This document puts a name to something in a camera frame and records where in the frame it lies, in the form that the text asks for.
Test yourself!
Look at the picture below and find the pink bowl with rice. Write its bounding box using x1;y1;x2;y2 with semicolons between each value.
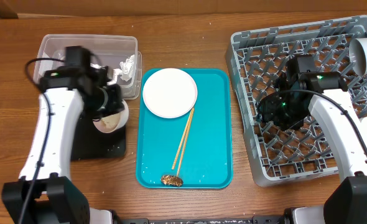
93;100;129;134

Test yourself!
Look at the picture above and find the white napkin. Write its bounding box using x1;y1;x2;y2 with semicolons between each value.
108;55;136;85

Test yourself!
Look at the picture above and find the brown food scrap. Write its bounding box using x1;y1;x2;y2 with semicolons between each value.
160;175;184;187

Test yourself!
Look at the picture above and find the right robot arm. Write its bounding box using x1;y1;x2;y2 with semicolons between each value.
257;55;367;223

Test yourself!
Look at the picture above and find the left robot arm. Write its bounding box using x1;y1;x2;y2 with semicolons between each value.
1;46;129;223

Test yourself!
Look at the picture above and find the grey dishwasher rack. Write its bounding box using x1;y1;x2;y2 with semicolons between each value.
226;15;367;187

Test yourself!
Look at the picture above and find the black tray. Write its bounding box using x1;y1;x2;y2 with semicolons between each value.
71;116;126;161

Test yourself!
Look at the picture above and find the clear plastic bin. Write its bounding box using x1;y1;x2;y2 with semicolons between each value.
34;34;142;100

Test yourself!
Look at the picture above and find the large white plate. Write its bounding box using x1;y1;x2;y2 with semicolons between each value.
142;68;198;119

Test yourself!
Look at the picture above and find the left wooden chopstick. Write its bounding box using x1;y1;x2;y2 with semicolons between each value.
172;107;195;170

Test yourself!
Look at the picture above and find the wooden chopstick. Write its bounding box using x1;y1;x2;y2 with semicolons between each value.
172;107;195;170
177;107;195;176

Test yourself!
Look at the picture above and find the right wooden chopstick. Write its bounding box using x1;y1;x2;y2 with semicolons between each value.
177;107;195;176

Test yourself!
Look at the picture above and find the teal serving tray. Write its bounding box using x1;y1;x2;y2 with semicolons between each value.
136;68;233;189

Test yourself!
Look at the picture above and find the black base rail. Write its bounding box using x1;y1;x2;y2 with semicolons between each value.
113;215;290;224

